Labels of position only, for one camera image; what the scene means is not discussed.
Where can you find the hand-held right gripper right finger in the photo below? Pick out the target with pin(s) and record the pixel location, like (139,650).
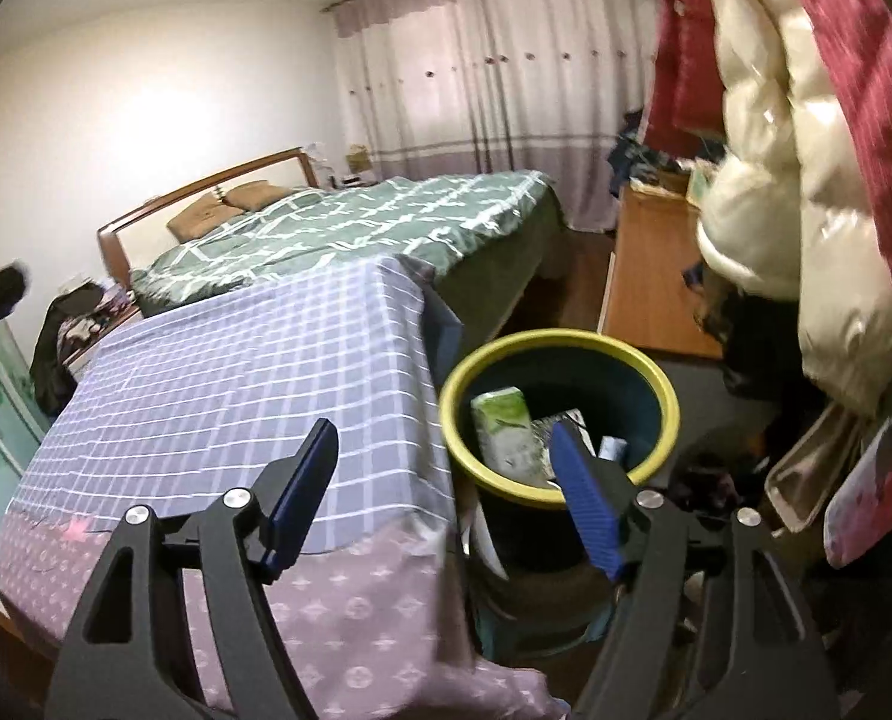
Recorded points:
(585,502)

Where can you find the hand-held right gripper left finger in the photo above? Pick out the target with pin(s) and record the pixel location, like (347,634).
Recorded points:
(300,495)

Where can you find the white printed cardboard box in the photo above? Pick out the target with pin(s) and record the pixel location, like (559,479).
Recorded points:
(542,431)

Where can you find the green and white carton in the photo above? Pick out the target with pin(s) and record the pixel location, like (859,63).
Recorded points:
(502,427)

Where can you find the blue bin with yellow rim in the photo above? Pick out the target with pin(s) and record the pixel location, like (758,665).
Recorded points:
(603,390)

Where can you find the dark jacket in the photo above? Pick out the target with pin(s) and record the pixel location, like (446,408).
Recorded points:
(52,360)

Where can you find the pile of small clothes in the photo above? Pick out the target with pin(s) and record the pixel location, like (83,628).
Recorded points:
(101,315)

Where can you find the dark teal stool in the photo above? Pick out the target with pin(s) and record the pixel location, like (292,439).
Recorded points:
(536,607)

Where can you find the blue checked tablecloth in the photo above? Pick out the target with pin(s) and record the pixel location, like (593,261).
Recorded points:
(228,390)

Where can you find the wooden bed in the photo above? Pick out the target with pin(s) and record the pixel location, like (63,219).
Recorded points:
(138,240)

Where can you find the brown pillow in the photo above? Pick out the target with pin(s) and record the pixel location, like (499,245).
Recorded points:
(255,196)
(198,219)

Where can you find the beige bag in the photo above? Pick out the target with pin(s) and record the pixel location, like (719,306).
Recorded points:
(806,472)

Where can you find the wooden desk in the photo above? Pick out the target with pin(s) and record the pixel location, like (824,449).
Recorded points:
(656,277)

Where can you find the green checked quilt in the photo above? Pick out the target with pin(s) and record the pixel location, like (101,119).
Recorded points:
(356,225)

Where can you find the pink floral garment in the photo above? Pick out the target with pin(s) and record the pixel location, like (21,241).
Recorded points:
(877,495)

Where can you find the green framed card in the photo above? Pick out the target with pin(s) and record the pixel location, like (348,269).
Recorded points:
(699,184)

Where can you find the brown tissue box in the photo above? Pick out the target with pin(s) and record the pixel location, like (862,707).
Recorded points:
(357,160)

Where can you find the pile of dark clothes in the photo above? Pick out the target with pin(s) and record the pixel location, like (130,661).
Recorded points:
(641,157)

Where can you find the cream puffer jacket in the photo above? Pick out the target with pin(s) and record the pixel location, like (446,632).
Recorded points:
(829,240)

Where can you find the pink and white curtain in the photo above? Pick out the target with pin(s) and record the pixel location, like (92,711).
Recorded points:
(491,75)

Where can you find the red coat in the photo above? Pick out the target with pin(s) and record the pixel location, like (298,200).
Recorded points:
(686,52)

